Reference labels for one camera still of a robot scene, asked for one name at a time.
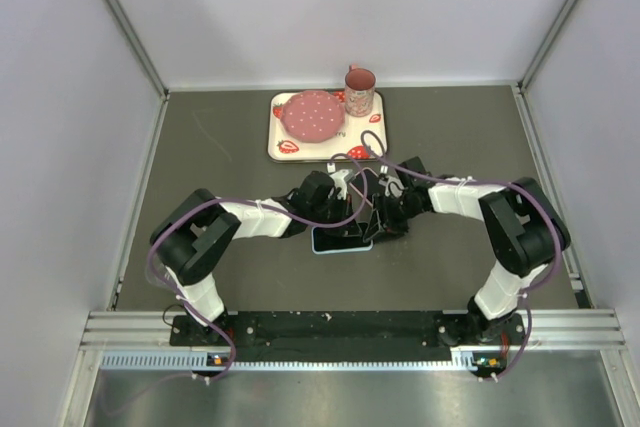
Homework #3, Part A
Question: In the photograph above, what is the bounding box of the pink phone case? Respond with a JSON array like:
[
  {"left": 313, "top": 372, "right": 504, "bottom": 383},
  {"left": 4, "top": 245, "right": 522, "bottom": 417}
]
[{"left": 349, "top": 167, "right": 386, "bottom": 208}]

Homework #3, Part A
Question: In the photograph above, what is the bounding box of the pink floral mug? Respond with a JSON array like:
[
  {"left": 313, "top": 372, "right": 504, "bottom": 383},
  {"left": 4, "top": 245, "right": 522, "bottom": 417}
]
[{"left": 344, "top": 65, "right": 376, "bottom": 117}]

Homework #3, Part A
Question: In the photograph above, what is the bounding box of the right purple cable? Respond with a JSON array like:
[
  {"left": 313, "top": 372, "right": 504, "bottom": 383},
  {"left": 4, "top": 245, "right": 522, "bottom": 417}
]
[{"left": 359, "top": 130, "right": 564, "bottom": 381}]

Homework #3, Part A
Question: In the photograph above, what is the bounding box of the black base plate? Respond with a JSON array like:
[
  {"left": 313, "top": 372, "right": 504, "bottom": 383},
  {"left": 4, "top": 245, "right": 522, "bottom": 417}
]
[{"left": 169, "top": 310, "right": 526, "bottom": 363}]

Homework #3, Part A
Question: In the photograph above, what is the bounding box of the light blue phone case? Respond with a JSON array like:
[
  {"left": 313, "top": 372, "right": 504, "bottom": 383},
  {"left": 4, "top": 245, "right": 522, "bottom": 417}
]
[{"left": 311, "top": 225, "right": 375, "bottom": 255}]

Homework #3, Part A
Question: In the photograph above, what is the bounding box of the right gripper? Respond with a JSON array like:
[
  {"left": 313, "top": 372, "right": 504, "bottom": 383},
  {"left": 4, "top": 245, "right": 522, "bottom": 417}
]
[{"left": 365, "top": 192, "right": 425, "bottom": 245}]

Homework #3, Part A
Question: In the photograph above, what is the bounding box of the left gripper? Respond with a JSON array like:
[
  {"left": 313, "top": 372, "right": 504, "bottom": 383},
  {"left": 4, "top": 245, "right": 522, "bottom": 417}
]
[{"left": 308, "top": 192, "right": 360, "bottom": 237}]

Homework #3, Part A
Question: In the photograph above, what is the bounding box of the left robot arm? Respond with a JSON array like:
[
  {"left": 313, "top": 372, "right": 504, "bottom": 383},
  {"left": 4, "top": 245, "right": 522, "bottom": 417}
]
[{"left": 148, "top": 169, "right": 359, "bottom": 344}]

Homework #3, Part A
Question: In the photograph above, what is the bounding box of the clear glass cup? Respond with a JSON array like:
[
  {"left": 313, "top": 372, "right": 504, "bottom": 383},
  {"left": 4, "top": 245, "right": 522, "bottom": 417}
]
[{"left": 145, "top": 256, "right": 173, "bottom": 292}]

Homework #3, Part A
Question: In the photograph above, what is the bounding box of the pink polka dot plate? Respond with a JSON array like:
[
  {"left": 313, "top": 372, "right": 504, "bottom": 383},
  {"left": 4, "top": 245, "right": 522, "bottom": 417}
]
[{"left": 280, "top": 90, "right": 345, "bottom": 143}]

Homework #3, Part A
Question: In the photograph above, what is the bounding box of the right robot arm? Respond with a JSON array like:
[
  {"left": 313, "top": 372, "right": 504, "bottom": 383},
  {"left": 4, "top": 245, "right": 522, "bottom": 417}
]
[{"left": 363, "top": 157, "right": 571, "bottom": 346}]

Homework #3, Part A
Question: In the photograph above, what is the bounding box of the silver-edged black phone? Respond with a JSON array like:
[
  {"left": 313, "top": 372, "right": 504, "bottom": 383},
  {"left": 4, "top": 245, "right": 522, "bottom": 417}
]
[{"left": 313, "top": 226, "right": 372, "bottom": 254}]

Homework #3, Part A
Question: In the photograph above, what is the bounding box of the strawberry print tray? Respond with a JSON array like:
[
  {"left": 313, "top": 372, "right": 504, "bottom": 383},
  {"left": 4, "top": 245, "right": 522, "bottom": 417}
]
[{"left": 267, "top": 92, "right": 388, "bottom": 162}]

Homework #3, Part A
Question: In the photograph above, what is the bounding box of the slotted cable duct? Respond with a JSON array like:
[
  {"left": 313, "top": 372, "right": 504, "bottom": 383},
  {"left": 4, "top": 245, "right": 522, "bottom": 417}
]
[{"left": 100, "top": 350, "right": 506, "bottom": 372}]

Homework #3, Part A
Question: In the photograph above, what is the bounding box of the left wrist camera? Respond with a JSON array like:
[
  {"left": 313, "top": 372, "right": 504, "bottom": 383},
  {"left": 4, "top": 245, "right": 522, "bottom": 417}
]
[{"left": 326, "top": 162, "right": 355, "bottom": 201}]

